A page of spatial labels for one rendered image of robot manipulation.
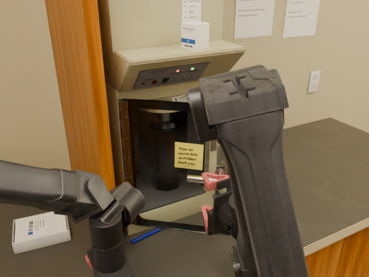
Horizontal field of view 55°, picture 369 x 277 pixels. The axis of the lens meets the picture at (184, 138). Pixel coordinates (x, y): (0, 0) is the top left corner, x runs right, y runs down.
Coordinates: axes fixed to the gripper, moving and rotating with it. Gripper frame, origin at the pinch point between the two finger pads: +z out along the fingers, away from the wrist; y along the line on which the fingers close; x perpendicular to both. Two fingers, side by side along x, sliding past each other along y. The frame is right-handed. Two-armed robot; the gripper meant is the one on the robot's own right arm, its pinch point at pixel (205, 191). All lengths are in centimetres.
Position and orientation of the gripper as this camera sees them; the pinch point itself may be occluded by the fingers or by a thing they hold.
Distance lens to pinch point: 87.6
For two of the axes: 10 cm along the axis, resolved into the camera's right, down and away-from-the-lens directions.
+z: -4.8, -3.9, 7.9
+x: -8.8, 2.2, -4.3
